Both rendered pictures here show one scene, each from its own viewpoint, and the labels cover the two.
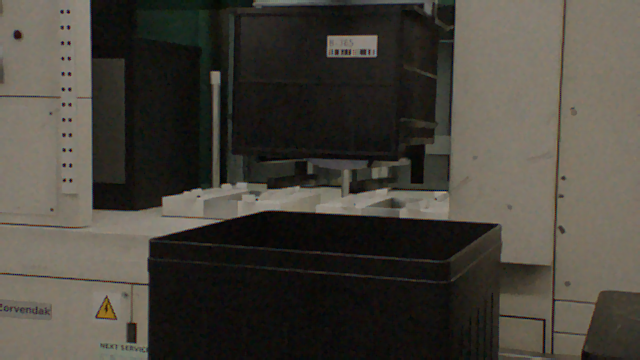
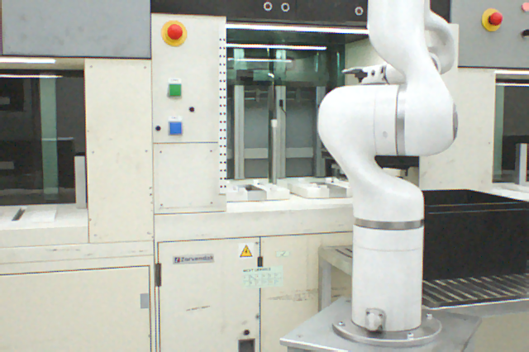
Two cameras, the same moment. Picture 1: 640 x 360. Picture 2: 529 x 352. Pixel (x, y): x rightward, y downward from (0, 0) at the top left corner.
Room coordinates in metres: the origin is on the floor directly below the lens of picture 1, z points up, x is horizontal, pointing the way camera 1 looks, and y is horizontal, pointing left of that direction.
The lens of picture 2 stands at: (-0.11, 1.23, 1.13)
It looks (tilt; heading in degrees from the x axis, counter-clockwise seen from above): 6 degrees down; 325
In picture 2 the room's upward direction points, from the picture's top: straight up
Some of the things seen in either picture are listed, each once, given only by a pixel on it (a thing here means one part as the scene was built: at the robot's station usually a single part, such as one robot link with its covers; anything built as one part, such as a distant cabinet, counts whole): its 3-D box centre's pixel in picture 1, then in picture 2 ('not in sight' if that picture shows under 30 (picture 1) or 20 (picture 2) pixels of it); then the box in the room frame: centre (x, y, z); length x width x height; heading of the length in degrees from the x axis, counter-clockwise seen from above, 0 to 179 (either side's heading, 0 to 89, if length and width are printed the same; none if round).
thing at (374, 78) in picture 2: not in sight; (386, 74); (1.08, 0.00, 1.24); 0.11 x 0.10 x 0.07; 161
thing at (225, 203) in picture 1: (244, 200); (249, 190); (1.57, 0.12, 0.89); 0.22 x 0.21 x 0.04; 161
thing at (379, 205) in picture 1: (396, 208); (326, 187); (1.49, -0.13, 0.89); 0.22 x 0.21 x 0.04; 161
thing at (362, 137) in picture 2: not in sight; (370, 154); (0.66, 0.47, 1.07); 0.19 x 0.12 x 0.24; 38
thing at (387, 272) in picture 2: not in sight; (387, 275); (0.64, 0.45, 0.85); 0.19 x 0.19 x 0.18
